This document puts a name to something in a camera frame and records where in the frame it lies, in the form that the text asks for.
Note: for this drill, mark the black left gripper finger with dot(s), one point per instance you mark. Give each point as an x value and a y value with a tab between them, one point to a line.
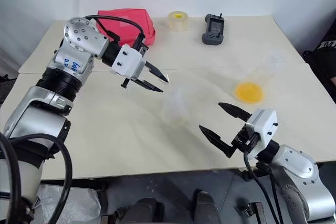
157	72
149	85

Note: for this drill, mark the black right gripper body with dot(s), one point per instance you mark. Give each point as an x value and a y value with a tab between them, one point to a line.
244	138

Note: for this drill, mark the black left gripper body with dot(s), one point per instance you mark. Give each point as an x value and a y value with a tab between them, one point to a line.
140	43

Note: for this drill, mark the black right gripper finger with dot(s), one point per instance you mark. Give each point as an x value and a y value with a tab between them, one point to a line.
235	110
215	138

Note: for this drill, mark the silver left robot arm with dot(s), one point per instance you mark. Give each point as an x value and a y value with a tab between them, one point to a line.
39	108

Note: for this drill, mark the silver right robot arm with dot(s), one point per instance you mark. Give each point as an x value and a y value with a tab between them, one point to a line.
299	182

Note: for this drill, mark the red cloth bag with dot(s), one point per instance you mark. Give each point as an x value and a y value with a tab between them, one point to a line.
126	23

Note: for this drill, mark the clear cup with orange lid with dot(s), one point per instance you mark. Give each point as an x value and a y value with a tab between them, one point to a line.
253	89

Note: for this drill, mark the clear plastic cup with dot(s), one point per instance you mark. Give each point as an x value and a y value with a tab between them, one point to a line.
177	108

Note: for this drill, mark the clear tape roll yellow core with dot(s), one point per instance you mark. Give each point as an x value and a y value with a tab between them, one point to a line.
178	20

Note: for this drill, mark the dark rounded shape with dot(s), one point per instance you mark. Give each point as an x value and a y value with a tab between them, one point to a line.
207	208
143	212

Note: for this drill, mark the black handheld remote controller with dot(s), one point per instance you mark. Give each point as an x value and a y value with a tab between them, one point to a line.
213	30

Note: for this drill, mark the person in black clothing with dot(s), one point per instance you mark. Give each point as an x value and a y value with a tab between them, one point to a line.
326	51

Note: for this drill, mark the clear plastic bag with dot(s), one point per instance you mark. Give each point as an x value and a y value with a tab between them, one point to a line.
68	203

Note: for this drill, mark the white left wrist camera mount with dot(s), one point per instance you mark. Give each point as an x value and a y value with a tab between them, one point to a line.
127	61

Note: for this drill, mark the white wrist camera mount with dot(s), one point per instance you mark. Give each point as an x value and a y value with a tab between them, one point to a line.
263	125
127	61

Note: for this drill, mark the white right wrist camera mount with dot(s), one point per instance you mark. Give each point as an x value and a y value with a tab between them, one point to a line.
263	125

